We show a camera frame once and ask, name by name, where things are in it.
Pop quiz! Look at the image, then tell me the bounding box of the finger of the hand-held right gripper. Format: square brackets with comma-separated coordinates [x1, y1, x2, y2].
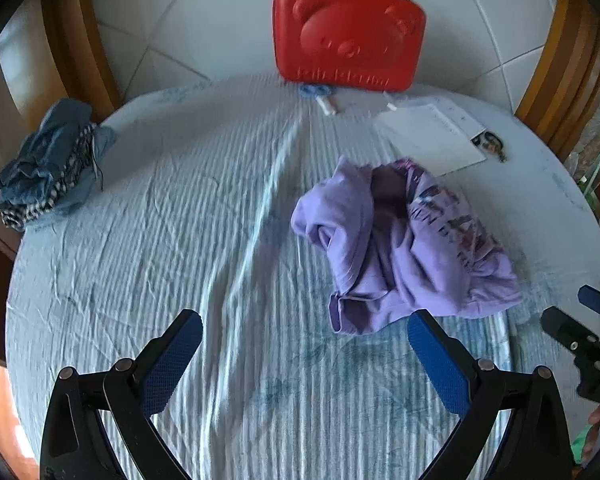
[540, 306, 600, 363]
[578, 285, 600, 320]

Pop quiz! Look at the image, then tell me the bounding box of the large white paper sheet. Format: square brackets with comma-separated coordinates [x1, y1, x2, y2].
[372, 106, 488, 177]

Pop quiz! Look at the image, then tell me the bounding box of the purple printed shirt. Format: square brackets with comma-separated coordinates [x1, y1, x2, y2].
[290, 156, 525, 335]

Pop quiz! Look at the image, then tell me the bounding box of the light blue striped bedsheet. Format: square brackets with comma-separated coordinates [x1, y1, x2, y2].
[7, 74, 600, 480]

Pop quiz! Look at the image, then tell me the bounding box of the blue denim garment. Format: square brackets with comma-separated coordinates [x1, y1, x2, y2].
[0, 98, 117, 231]

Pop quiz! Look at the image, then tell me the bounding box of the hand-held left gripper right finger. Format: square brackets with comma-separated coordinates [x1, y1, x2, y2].
[407, 309, 576, 480]

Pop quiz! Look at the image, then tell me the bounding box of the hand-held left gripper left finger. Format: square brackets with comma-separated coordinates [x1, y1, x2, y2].
[40, 309, 204, 480]

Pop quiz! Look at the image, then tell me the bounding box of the brown wooden frame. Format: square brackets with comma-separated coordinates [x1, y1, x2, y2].
[40, 0, 123, 111]
[512, 0, 600, 161]

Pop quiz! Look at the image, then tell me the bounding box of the red bear-face carry case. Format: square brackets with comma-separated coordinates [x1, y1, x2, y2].
[272, 0, 427, 93]

